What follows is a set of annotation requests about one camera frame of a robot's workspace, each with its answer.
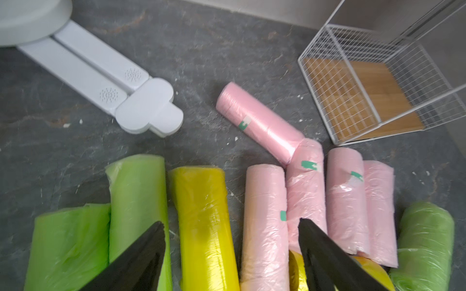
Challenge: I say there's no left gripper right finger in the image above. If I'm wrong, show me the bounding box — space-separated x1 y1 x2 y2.
299 218 386 291

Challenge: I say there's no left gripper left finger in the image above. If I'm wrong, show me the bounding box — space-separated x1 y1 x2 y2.
81 221 166 291

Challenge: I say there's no yellow roll horizontal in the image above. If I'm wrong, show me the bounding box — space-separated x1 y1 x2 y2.
289 251 395 291

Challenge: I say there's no yellow roll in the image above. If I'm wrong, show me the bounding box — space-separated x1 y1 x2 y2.
169 166 240 291

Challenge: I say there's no pink roll rightmost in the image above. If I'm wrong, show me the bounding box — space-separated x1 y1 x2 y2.
364 161 398 268

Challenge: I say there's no pink roll leftmost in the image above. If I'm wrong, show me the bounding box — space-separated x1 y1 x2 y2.
240 164 290 291

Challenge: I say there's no green roll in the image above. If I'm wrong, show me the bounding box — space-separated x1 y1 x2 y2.
106 154 173 291
24 204 110 291
390 202 455 291

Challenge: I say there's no green roll far left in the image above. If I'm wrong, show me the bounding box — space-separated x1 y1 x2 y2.
24 204 110 291

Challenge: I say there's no green roll right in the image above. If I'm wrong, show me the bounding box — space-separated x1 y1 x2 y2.
390 202 455 291

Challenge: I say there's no pink roll top angled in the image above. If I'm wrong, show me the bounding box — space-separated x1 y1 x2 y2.
216 82 305 166

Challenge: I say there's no white folding stand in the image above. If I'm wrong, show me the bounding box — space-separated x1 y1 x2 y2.
1 1 184 137

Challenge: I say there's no white three-tier wire shelf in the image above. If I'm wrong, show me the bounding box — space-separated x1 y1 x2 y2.
298 1 466 146

